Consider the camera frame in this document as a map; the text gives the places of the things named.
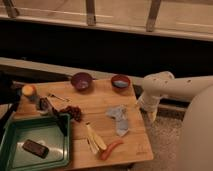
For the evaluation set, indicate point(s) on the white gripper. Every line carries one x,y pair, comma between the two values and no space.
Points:
149,104

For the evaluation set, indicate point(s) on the black handled brush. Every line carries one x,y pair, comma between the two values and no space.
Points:
47,106

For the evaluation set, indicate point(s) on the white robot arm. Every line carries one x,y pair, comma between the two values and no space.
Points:
195,148

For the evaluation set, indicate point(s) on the grey blue cloth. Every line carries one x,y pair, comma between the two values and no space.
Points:
118,113

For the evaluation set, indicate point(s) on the red bowl blue inside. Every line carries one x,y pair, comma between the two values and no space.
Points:
120,81

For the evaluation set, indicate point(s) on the wooden cutting board table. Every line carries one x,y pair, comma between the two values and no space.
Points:
94,102

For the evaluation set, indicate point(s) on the orange carrot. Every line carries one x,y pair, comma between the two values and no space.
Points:
105,154

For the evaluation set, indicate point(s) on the purple bowl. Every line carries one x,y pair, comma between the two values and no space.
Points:
81,81

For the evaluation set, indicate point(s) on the dark red grape bunch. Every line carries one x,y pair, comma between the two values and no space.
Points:
74,112

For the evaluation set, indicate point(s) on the metal fork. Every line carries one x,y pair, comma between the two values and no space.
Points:
60,98

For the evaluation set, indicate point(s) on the dark brown sponge block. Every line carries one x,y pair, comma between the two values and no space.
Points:
35,148

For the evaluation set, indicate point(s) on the orange peach fruit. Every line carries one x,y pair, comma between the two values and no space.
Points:
28,90

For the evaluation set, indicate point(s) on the green plastic tray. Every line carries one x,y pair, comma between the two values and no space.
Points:
42,130

